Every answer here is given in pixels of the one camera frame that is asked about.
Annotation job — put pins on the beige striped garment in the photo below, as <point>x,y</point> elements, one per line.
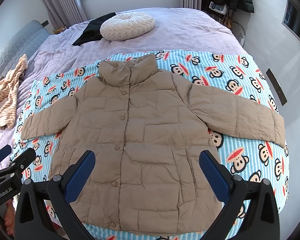
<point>8,93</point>

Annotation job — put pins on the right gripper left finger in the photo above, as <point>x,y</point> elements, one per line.
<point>32,220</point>

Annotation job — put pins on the wall mounted television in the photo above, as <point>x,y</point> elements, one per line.
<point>291,19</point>

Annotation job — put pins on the grey padded headboard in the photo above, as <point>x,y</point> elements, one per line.
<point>26,41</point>

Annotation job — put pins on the black garment on bed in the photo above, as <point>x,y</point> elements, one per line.
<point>92,31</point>

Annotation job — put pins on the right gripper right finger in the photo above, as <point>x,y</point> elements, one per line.
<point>261,219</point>

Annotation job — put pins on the grey curtain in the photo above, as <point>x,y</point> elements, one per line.
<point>65,13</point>

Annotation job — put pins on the beige quilted puffer jacket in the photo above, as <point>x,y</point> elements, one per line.
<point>147,127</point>

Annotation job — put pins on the round cream pleated cushion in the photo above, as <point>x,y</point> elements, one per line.
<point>126,26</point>

